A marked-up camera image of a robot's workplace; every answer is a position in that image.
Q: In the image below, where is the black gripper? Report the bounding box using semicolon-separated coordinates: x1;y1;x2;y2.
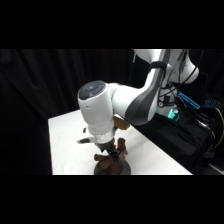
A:
95;139;122;162

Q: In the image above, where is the brown deer plush toy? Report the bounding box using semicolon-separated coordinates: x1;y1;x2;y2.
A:
93;137;129;171

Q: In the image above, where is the grey bowl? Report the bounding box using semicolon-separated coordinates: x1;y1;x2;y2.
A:
93;159;132;176

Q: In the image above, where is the small green light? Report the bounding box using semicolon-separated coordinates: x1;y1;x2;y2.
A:
167;108;181;122

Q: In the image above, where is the black robot stand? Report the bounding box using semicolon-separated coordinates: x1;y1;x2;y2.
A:
133;96;224;176

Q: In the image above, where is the blue glowing strip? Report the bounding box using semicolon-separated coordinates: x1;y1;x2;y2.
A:
176;90;202;110

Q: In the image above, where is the black curtain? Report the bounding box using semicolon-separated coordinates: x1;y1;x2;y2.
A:
0;49;158;176

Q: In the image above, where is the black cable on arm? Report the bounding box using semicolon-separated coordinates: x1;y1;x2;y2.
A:
156;49;205;108

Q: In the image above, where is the yellow cable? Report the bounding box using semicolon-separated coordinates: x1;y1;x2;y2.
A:
212;107;224;150

